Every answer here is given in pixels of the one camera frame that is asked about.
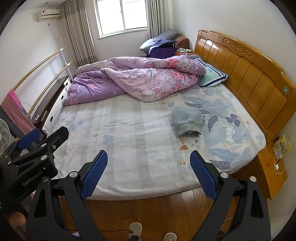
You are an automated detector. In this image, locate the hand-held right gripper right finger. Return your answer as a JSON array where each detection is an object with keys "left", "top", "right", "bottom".
[{"left": 190, "top": 150, "right": 271, "bottom": 241}]

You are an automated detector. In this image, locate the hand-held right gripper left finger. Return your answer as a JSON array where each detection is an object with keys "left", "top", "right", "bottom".
[{"left": 25, "top": 149, "right": 109, "bottom": 241}]

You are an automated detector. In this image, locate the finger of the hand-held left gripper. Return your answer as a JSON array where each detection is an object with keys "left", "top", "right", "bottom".
[
  {"left": 35, "top": 126, "right": 70, "bottom": 163},
  {"left": 0, "top": 128, "right": 44, "bottom": 161}
]

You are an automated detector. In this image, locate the grey zip hoodie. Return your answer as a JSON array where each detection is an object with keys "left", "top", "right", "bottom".
[{"left": 171, "top": 106, "right": 204, "bottom": 139}]

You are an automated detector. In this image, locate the person's left hand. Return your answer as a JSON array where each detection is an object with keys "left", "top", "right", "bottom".
[{"left": 5, "top": 211, "right": 26, "bottom": 232}]

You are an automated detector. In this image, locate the pink grey towel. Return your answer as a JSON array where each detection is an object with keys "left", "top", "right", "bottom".
[{"left": 0, "top": 90, "right": 37, "bottom": 139}]

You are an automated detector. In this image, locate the white standing fan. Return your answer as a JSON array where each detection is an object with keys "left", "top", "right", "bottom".
[{"left": 0, "top": 118, "right": 11, "bottom": 153}]

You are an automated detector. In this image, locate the dark white tv cabinet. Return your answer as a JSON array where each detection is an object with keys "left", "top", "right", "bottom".
[{"left": 30, "top": 75, "right": 71, "bottom": 137}]

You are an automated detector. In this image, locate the bed with floral sheet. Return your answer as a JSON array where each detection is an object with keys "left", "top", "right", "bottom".
[{"left": 50, "top": 76, "right": 266, "bottom": 201}]

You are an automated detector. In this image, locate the large wooden nightstand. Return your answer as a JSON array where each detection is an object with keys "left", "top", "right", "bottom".
[{"left": 254, "top": 139, "right": 288, "bottom": 200}]

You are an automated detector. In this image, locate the wooden double barre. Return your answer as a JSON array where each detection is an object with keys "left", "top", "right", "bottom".
[{"left": 13, "top": 47, "right": 74, "bottom": 121}]

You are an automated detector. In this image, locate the yellow packet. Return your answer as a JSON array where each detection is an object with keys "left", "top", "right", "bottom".
[{"left": 272, "top": 133, "right": 290, "bottom": 160}]

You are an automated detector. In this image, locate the striped green pillow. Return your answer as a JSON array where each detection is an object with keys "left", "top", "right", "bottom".
[{"left": 187, "top": 55, "right": 228, "bottom": 89}]

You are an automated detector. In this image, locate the purple floral quilt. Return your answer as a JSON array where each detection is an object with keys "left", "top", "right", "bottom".
[{"left": 62, "top": 55, "right": 207, "bottom": 106}]

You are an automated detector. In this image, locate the grey striped curtain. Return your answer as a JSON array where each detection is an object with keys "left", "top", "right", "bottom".
[
  {"left": 147, "top": 0, "right": 173, "bottom": 40},
  {"left": 59, "top": 0, "right": 97, "bottom": 67}
]

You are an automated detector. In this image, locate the wooden headboard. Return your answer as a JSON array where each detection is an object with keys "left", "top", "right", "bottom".
[{"left": 193, "top": 29, "right": 296, "bottom": 143}]

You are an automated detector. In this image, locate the white air conditioner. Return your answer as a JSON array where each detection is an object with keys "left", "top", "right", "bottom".
[{"left": 36, "top": 9, "right": 61, "bottom": 22}]

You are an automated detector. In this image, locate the small wooden nightstand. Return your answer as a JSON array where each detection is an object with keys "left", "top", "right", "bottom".
[{"left": 174, "top": 48, "right": 193, "bottom": 56}]

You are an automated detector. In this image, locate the purple suitcase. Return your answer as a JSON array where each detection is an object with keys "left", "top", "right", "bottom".
[{"left": 148, "top": 40, "right": 177, "bottom": 58}]

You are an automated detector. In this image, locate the window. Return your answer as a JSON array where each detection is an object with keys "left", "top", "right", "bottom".
[{"left": 94, "top": 0, "right": 149, "bottom": 39}]

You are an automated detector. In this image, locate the blue grey bedding pile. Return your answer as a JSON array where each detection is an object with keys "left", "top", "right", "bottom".
[{"left": 139, "top": 29, "right": 181, "bottom": 56}]

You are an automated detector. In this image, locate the white charger cable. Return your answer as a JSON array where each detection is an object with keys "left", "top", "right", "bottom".
[{"left": 274, "top": 162, "right": 287, "bottom": 175}]

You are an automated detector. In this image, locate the air conditioner cord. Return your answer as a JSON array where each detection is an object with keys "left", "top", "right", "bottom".
[{"left": 48, "top": 23, "right": 61, "bottom": 40}]

